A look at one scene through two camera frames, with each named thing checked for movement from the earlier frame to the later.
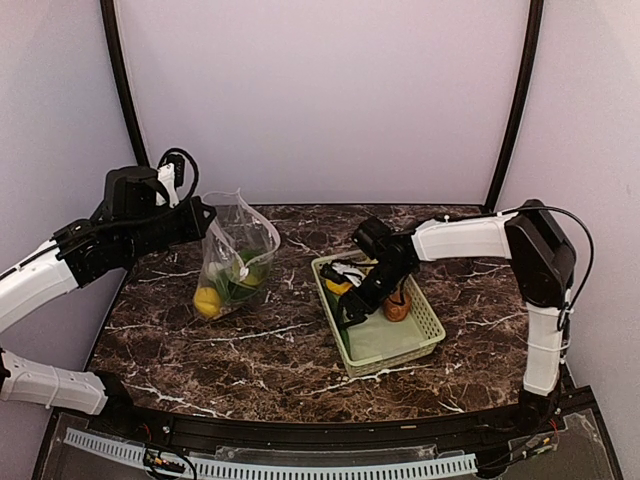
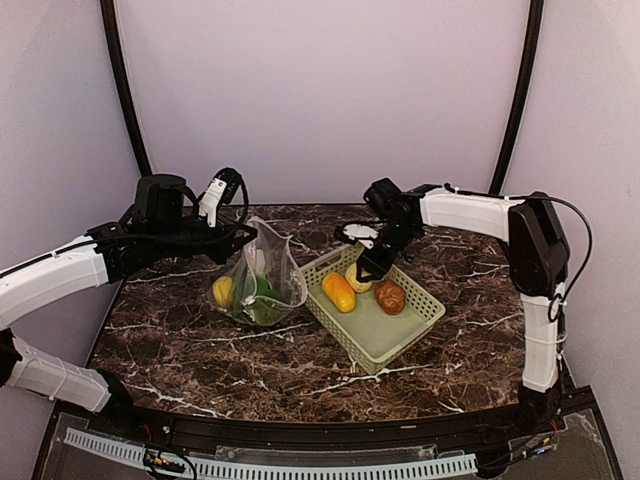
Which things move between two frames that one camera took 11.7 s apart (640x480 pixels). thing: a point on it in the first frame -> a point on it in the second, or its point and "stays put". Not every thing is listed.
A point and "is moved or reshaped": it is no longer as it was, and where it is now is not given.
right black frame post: (534, 26) stays put
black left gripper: (196, 227) -> (226, 244)
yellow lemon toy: (207, 302) -> (223, 288)
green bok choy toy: (241, 281) -> (254, 297)
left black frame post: (110, 21) stays put
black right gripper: (349, 298) -> (378, 264)
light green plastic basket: (377, 343) is moved or reshaped
